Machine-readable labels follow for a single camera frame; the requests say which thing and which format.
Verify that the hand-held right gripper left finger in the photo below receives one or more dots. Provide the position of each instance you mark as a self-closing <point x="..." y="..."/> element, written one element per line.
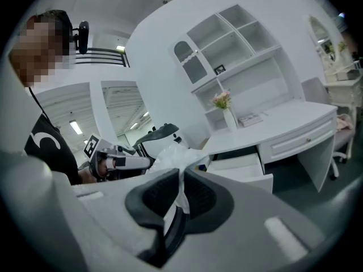
<point x="147" y="205"/>

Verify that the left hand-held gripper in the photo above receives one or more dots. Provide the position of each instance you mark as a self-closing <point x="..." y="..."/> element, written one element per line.
<point x="133" y="162"/>

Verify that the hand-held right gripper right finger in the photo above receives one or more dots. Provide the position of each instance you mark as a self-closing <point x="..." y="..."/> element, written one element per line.
<point x="207" y="203"/>

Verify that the clear plastic item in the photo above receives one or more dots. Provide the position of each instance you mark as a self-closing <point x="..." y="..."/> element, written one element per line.
<point x="175" y="157"/>

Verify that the white desk drawer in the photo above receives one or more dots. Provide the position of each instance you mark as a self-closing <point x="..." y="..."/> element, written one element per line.
<point x="238" y="166"/>

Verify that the person's left forearm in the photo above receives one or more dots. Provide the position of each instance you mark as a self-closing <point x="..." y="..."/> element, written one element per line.
<point x="86" y="176"/>

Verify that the wide white drawer with knob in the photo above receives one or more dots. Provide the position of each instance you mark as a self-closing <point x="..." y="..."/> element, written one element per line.
<point x="300" y="142"/>

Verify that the white desk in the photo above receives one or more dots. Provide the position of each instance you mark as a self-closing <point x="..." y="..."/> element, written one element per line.
<point x="286" y="118"/>

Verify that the person's left hand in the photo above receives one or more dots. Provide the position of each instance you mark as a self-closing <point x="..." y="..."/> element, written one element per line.
<point x="103" y="166"/>

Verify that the white vase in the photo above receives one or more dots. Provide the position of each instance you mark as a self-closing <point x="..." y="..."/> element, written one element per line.
<point x="229" y="120"/>

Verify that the pink flower bouquet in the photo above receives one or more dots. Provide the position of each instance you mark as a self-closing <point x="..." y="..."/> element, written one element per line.
<point x="221" y="99"/>

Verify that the arched glass cabinet door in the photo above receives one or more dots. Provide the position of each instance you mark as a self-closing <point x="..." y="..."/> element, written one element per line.
<point x="189" y="61"/>

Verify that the black metal railing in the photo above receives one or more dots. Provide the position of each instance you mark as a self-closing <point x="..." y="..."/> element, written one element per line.
<point x="102" y="57"/>

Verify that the black t-shirt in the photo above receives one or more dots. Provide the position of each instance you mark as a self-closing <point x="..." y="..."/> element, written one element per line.
<point x="48" y="149"/>

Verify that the white shelf hutch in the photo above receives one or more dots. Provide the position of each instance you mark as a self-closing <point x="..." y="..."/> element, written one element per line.
<point x="255" y="75"/>

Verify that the person's head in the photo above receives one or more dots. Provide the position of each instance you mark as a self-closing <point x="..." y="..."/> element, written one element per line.
<point x="42" y="47"/>

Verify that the grey office chair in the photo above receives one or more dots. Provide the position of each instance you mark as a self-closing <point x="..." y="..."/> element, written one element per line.
<point x="314" y="91"/>

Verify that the pink cloth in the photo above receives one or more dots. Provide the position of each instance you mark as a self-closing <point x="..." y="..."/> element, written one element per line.
<point x="344" y="122"/>

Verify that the white dressing table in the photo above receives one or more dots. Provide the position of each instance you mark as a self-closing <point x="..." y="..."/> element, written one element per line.
<point x="344" y="93"/>

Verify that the pale storage box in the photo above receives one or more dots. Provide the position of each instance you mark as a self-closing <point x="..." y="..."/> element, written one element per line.
<point x="347" y="74"/>

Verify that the oval white-framed mirror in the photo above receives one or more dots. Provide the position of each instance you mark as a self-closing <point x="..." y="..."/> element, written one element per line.
<point x="321" y="38"/>

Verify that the small potted plant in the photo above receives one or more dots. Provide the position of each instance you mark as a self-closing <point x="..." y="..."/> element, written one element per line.
<point x="342" y="47"/>

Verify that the small black picture frame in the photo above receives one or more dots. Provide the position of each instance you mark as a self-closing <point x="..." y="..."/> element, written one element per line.
<point x="220" y="69"/>

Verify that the black head camera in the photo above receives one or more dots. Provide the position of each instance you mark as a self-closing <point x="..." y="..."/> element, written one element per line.
<point x="83" y="37"/>

